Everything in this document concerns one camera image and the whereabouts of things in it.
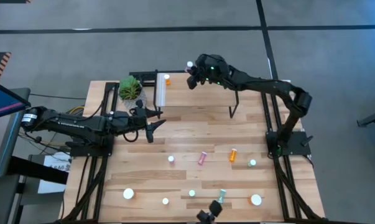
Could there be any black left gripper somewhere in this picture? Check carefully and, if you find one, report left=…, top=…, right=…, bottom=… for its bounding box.
left=124, top=99, right=167, bottom=144

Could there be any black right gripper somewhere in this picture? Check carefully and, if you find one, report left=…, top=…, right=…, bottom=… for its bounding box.
left=185, top=53, right=230, bottom=90

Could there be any large orange medicine bottle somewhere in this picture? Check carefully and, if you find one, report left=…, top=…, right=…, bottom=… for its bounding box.
left=123, top=187, right=136, bottom=200
left=248, top=194, right=263, bottom=207

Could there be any wooden shelf with black legs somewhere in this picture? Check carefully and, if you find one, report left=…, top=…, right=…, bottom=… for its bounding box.
left=152, top=68, right=240, bottom=119

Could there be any green plant in patterned pot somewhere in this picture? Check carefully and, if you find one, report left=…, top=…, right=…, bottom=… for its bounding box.
left=118, top=75, right=148, bottom=110

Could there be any white paper sheet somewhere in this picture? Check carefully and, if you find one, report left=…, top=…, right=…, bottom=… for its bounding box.
left=37, top=151, right=72, bottom=194

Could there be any black cart beam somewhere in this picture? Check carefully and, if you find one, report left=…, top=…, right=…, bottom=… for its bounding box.
left=7, top=155, right=69, bottom=185

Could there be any blue screen monitor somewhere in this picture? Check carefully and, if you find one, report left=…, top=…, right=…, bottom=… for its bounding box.
left=0, top=77, right=32, bottom=121

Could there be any grey metal stand leg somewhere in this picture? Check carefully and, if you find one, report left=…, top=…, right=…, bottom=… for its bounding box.
left=356, top=108, right=375, bottom=128

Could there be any black aluminium table frame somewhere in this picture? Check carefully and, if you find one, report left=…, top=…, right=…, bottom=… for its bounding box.
left=58, top=68, right=326, bottom=224

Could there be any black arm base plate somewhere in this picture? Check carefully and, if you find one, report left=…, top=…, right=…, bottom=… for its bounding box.
left=266, top=131, right=312, bottom=156
left=69, top=136, right=114, bottom=157

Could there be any thin black floor cable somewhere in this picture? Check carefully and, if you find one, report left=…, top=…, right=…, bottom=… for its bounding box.
left=29, top=92, right=87, bottom=101

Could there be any yellow cable bundle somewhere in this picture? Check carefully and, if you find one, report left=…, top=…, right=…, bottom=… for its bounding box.
left=18, top=129, right=70, bottom=149

